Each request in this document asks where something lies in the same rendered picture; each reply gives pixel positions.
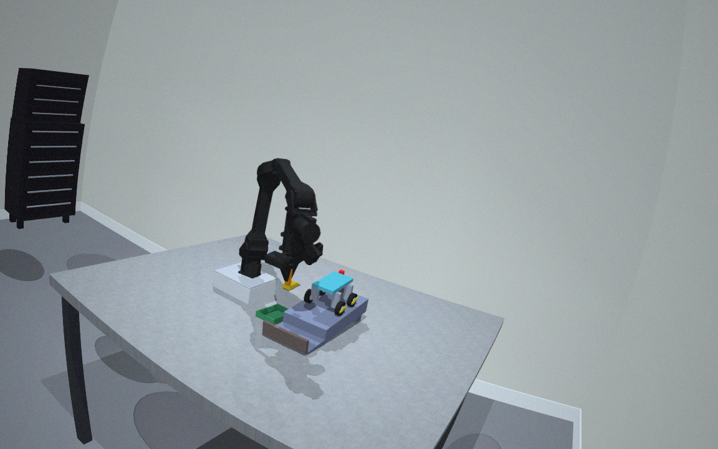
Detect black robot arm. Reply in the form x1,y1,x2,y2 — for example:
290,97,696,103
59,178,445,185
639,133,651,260
238,158,323,278

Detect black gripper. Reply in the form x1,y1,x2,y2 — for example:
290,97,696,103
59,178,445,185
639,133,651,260
265,230,303,281

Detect blue-grey ramp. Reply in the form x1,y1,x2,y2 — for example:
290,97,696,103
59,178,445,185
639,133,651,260
262,287,369,355

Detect green tray walls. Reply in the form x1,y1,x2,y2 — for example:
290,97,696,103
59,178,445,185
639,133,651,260
256,304,288,325

